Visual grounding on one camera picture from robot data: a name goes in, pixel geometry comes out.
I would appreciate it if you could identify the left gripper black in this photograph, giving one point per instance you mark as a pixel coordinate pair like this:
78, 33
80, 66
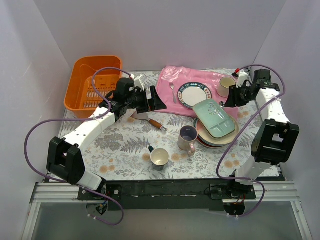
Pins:
147, 100

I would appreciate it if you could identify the pink cream round plate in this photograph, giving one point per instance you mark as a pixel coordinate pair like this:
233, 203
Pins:
225, 140

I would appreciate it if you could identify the aluminium frame rail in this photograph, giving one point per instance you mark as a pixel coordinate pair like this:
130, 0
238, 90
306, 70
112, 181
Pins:
58, 193

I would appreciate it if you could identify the round plate dark green rim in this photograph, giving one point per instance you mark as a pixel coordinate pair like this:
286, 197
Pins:
192, 93

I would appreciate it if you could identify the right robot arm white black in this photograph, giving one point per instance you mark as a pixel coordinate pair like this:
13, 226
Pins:
274, 141

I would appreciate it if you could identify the iridescent mug pink handle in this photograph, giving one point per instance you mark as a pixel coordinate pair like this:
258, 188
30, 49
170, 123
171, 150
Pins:
187, 138

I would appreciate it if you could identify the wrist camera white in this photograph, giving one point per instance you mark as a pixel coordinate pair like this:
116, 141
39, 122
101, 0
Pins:
241, 76
140, 80

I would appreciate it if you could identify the stack of coloured plates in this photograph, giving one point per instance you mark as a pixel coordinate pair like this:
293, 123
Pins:
207, 143

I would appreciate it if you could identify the cream cup teal handle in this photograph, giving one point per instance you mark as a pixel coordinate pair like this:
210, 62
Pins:
159, 158

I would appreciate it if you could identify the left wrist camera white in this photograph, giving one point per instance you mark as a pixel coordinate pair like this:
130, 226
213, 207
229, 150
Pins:
140, 80

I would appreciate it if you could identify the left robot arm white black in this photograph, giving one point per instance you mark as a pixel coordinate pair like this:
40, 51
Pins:
65, 159

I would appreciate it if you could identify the small silver spoon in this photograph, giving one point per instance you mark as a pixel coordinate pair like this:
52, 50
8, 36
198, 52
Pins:
172, 86

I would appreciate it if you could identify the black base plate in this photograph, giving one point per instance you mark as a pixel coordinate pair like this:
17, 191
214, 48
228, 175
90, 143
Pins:
201, 193

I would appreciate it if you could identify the mint divided tray red berries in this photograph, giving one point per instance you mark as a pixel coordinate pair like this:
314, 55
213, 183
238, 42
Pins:
213, 117

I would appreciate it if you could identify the cream mug dark rim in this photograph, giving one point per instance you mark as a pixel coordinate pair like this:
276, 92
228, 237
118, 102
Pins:
223, 86

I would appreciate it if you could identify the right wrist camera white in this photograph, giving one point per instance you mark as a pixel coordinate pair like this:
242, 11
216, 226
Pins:
241, 76

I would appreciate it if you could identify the orange plastic dish bin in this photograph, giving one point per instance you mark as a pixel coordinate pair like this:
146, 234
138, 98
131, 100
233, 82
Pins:
81, 98

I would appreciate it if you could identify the metal scraper wooden handle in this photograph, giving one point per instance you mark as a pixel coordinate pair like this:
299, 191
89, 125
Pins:
145, 117

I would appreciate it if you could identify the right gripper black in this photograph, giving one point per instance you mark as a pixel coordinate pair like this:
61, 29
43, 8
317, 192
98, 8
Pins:
233, 95

